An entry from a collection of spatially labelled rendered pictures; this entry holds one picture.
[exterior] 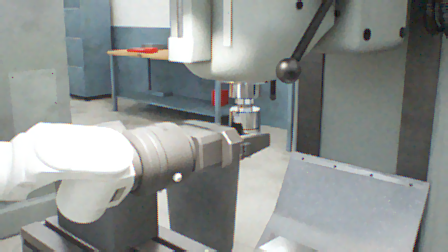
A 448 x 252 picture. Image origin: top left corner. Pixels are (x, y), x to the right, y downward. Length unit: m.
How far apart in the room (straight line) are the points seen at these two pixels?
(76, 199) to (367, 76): 0.64
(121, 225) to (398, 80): 0.62
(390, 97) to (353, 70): 0.10
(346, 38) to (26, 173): 0.46
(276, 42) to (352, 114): 0.46
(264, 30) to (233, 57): 0.05
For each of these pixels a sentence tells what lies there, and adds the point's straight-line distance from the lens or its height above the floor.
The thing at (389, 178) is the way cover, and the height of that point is 1.08.
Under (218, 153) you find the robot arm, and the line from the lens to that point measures 0.65.
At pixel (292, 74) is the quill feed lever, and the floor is 1.33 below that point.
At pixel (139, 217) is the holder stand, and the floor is 0.99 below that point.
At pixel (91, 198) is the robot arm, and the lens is 0.58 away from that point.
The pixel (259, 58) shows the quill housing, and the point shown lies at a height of 1.34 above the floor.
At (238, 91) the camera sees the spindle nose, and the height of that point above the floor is 1.29.
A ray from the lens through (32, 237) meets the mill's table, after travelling 1.14.
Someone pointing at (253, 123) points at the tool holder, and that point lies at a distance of 0.69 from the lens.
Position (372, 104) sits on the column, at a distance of 1.01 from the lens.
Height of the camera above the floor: 1.40
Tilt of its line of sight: 14 degrees down
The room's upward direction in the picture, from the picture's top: straight up
